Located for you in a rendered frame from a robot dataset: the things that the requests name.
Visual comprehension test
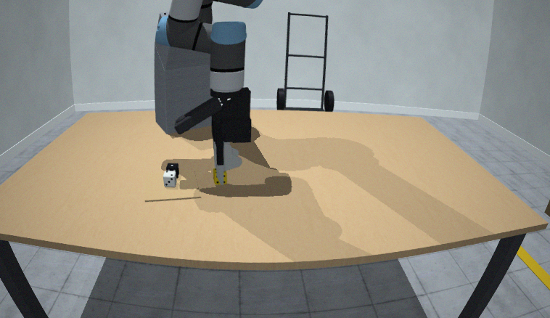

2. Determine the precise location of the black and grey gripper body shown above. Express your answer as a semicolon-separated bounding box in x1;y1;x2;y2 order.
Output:
210;87;252;143

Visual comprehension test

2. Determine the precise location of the grey die with black pips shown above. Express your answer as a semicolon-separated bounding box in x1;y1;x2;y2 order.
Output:
163;171;176;187

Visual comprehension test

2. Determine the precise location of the yellow die with black pips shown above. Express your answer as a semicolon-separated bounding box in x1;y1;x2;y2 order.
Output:
213;168;227;184

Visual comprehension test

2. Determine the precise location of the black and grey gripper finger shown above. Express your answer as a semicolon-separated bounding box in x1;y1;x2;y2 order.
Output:
213;141;239;168
216;129;242;185

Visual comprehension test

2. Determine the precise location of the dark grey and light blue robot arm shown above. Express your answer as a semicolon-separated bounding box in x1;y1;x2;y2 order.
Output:
155;0;263;134

